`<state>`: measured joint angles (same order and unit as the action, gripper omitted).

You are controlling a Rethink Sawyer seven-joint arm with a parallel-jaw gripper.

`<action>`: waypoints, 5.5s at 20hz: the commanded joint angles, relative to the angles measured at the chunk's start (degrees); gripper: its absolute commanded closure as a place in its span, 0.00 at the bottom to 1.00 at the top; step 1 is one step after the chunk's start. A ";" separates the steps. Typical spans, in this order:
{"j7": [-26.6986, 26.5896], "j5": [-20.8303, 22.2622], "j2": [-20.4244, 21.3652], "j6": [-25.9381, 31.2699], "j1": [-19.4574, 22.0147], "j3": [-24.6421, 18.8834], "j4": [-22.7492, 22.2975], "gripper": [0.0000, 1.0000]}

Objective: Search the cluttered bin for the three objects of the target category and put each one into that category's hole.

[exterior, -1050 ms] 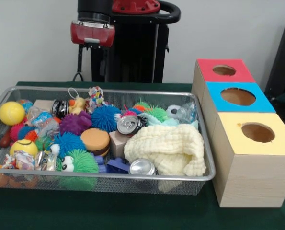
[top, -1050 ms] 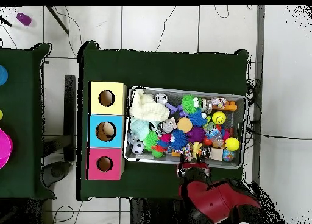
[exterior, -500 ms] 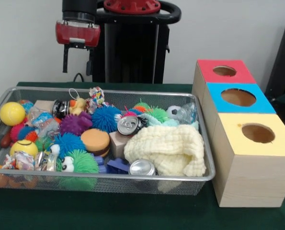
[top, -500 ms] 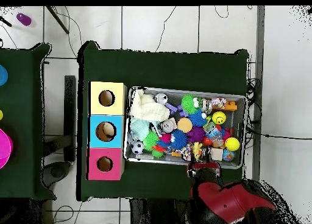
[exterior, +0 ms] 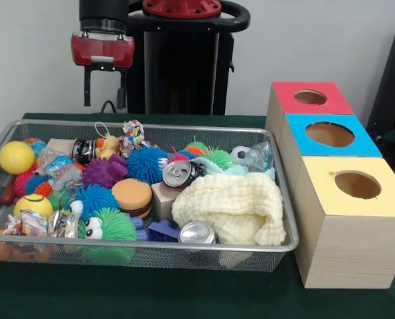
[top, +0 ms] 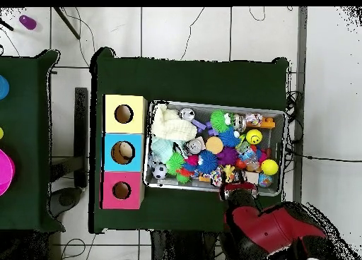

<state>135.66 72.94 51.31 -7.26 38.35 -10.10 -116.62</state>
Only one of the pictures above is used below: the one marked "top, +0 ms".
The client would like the black crushed soda can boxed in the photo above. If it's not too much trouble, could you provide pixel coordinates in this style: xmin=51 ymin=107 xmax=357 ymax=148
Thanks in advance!
xmin=183 ymin=138 xmax=206 ymax=156

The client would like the shallow clear mesh bin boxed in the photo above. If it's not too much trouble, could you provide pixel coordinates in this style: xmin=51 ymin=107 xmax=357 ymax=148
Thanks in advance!
xmin=142 ymin=99 xmax=288 ymax=197

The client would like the wooden box with three holes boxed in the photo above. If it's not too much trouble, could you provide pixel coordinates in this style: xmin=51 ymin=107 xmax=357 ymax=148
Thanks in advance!
xmin=100 ymin=94 xmax=148 ymax=211

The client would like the yellow duck plush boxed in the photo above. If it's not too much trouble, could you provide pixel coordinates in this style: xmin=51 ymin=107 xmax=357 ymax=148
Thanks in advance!
xmin=222 ymin=164 xmax=236 ymax=183

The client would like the purple spiky ball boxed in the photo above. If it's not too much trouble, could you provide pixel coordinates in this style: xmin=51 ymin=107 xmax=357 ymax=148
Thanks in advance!
xmin=216 ymin=146 xmax=239 ymax=166

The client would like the plain yellow ball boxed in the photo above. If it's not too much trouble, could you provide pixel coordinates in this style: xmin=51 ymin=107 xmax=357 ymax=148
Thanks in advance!
xmin=260 ymin=158 xmax=280 ymax=176

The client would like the toy hamburger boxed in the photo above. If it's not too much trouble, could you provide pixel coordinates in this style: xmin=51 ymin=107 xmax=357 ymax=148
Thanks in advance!
xmin=205 ymin=136 xmax=224 ymax=155

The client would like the blue fuzzy toy with eyes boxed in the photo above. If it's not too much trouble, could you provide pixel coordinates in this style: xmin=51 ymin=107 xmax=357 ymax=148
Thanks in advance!
xmin=218 ymin=126 xmax=242 ymax=148

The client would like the yellow smiley face ball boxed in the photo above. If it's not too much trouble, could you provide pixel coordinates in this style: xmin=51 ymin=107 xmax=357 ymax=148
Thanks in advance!
xmin=245 ymin=129 xmax=263 ymax=146

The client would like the green fuzzy toy with eyes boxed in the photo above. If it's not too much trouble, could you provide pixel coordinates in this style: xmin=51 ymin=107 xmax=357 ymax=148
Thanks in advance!
xmin=209 ymin=110 xmax=233 ymax=132

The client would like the small black white soccer ball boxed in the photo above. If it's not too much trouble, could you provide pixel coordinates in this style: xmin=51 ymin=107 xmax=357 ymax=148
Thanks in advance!
xmin=151 ymin=162 xmax=169 ymax=179

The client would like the silver crushed can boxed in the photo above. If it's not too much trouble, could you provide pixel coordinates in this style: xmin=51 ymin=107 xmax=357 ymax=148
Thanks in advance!
xmin=180 ymin=107 xmax=196 ymax=122

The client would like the cream waffle cloth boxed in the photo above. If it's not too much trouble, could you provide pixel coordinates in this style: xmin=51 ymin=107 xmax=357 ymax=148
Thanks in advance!
xmin=151 ymin=103 xmax=198 ymax=142

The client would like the black upright panel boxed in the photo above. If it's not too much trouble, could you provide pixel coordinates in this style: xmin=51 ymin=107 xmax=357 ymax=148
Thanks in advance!
xmin=74 ymin=87 xmax=89 ymax=189

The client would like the dark green side table cloth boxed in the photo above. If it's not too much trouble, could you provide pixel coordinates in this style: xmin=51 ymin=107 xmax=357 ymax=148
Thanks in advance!
xmin=0 ymin=49 xmax=66 ymax=232

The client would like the magenta plastic bowl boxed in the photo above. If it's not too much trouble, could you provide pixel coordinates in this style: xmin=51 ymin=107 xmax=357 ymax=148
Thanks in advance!
xmin=0 ymin=148 xmax=16 ymax=197

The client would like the black rod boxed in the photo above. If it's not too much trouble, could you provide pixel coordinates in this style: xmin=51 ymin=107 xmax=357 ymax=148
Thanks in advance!
xmin=53 ymin=6 xmax=81 ymax=40

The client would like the blue plastic cup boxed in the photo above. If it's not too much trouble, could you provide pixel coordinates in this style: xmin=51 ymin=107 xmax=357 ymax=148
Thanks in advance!
xmin=0 ymin=74 xmax=10 ymax=100

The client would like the purple bottle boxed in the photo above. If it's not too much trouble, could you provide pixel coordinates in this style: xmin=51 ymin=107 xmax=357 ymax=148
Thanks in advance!
xmin=18 ymin=14 xmax=37 ymax=31

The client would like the black cable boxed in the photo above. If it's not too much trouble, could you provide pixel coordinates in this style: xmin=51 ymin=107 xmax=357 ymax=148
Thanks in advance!
xmin=285 ymin=146 xmax=362 ymax=163

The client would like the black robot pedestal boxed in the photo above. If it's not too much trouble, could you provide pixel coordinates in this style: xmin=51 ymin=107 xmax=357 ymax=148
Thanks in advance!
xmin=151 ymin=230 xmax=224 ymax=260

